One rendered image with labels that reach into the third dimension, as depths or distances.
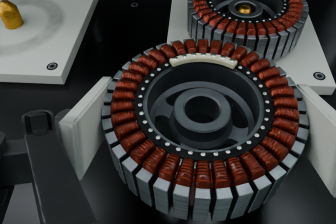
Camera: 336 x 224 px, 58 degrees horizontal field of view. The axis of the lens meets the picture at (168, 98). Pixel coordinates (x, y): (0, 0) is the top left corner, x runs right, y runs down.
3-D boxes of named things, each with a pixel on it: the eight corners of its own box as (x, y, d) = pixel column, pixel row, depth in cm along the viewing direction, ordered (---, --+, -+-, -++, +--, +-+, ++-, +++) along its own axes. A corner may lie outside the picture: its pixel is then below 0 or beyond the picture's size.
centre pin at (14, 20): (19, 29, 32) (8, 7, 30) (2, 29, 32) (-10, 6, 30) (26, 18, 33) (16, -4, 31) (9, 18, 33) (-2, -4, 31)
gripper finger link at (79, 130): (80, 183, 14) (64, 182, 14) (115, 119, 20) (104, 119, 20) (74, 122, 13) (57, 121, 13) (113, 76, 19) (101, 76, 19)
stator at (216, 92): (310, 232, 15) (340, 203, 12) (92, 217, 16) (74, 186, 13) (275, 75, 23) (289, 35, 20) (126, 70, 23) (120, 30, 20)
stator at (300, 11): (316, 62, 28) (332, 29, 25) (194, 72, 27) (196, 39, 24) (277, -4, 35) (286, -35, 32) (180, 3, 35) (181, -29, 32)
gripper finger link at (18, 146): (47, 192, 12) (-27, 188, 12) (87, 134, 17) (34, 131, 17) (42, 159, 11) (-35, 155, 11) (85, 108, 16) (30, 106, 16)
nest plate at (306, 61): (331, 95, 27) (337, 86, 26) (162, 88, 28) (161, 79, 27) (297, 1, 36) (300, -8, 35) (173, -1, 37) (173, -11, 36)
